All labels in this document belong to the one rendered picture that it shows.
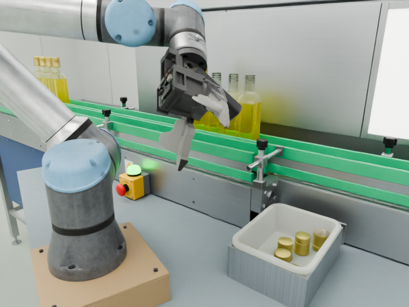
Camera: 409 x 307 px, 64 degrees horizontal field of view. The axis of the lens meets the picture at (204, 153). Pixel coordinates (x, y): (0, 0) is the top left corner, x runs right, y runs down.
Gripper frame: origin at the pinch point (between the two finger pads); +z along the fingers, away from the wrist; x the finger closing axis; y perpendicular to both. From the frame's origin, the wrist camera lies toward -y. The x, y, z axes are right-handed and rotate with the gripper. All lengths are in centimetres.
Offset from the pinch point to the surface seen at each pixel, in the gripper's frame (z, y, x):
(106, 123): -41, 2, -55
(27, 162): -61, 21, -131
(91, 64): -469, -57, -454
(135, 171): -22, -7, -49
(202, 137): -28.5, -21.0, -31.3
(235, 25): -60, -23, -11
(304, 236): 7.0, -33.1, -11.1
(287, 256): 12.3, -25.6, -10.3
